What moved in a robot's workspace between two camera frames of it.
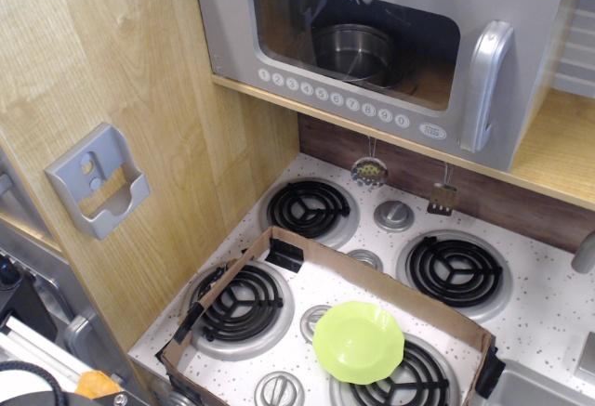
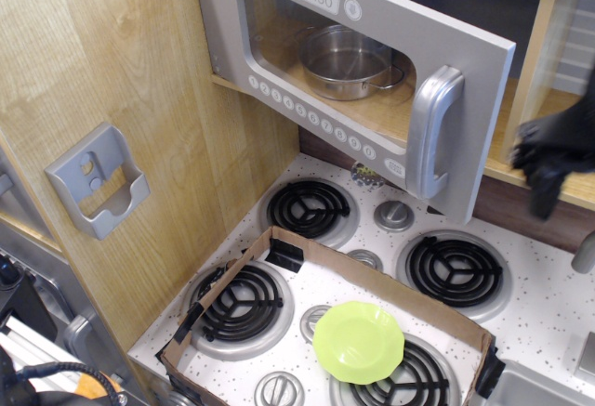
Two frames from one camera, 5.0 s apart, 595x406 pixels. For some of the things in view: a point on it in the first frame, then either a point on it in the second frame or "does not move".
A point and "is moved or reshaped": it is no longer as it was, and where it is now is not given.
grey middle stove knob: [367, 257] does not move
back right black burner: [456, 272] does not move
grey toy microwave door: [453, 52] is moved or reshaped
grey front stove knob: [280, 388] does not move
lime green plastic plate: [357, 342] does not move
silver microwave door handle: [491, 47] -> [421, 149]
